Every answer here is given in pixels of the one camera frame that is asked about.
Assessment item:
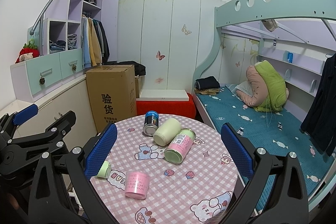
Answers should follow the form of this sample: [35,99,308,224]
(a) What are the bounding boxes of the pink checkered tablecloth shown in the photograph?
[91,116,238,223]

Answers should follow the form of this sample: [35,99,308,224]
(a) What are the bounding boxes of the teal patterned mattress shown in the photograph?
[194,86,335,198]

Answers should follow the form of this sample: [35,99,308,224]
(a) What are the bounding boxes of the cream low cabinet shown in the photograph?
[14,73,97,148]

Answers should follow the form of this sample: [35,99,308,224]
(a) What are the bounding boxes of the red storage box white lid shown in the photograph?
[136,89,197,119]

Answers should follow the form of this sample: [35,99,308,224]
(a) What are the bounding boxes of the cream yellow cup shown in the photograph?
[153,118,182,147]

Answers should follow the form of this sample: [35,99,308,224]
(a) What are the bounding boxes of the blue labelled metal can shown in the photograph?
[143,111,159,136]

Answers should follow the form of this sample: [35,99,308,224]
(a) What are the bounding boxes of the teal bunk bed frame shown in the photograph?
[193,0,335,212]

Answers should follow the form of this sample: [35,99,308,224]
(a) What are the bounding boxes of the small light green cup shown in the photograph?
[96,161,112,178]

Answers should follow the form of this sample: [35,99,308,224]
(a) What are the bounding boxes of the white pillow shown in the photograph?
[235,81,253,97]

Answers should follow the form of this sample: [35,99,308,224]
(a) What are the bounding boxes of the purple stair shelf unit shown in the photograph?
[33,0,118,61]

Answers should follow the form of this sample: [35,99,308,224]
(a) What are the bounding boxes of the green pink rolled quilt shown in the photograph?
[235,60,289,113]

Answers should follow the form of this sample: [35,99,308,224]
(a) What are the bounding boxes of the pink paper-lined plastic cup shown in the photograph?
[125,171,150,200]

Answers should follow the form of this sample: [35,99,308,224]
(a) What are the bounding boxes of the teal drawer unit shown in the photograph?
[10,49,83,103]

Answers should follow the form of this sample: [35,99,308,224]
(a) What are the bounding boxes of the tall pink green jar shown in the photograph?
[164,128,196,165]

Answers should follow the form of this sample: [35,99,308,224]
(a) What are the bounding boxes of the dark folded clothes pile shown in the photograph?
[194,76,221,96]

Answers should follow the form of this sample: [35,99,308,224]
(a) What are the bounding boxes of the brown cardboard box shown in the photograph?
[85,65,137,132]

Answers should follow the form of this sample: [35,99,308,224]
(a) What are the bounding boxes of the red strawberry plush toy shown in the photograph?
[15,39,40,64]

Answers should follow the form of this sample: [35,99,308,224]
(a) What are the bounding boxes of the hanging clothes row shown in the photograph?
[81,12,110,69]

